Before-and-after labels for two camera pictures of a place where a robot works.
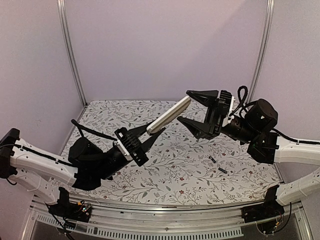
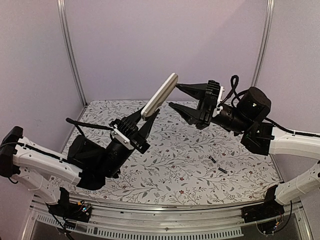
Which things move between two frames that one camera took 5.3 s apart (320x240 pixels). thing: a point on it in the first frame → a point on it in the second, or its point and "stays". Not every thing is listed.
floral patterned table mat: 183,167 stays
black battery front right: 222,170 stays
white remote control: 183,104 → 160,95
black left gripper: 138,152 → 139,139
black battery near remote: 212,159 stays
